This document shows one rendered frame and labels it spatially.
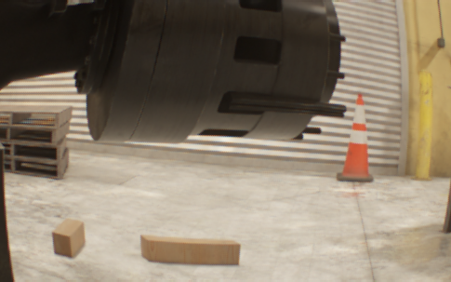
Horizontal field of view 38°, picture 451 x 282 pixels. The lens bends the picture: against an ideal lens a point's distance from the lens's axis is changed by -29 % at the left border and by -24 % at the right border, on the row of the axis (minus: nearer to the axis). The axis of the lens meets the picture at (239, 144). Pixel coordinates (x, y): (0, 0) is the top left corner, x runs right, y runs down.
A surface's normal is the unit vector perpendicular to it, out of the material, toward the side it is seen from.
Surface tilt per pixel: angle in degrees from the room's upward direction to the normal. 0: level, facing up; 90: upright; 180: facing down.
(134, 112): 136
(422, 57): 90
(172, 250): 90
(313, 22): 82
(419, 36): 90
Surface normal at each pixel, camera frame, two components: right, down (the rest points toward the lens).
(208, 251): 0.39, 0.10
